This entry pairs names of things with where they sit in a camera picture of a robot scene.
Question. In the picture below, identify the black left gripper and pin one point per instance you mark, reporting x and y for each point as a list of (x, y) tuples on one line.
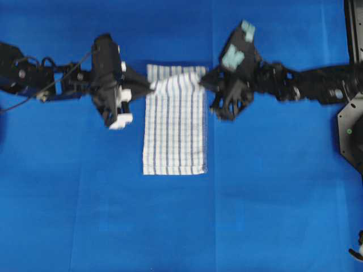
[(108, 73)]

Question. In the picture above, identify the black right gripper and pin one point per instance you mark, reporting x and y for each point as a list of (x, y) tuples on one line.
[(232, 79)]

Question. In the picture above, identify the white blue striped towel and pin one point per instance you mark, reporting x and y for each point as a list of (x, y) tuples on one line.
[(175, 137)]

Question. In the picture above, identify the blue table cloth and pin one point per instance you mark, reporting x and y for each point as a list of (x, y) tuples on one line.
[(277, 196)]

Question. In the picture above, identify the black white clamp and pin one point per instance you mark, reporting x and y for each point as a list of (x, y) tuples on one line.
[(357, 254)]

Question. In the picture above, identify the black table edge rail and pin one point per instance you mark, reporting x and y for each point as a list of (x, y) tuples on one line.
[(353, 23)]

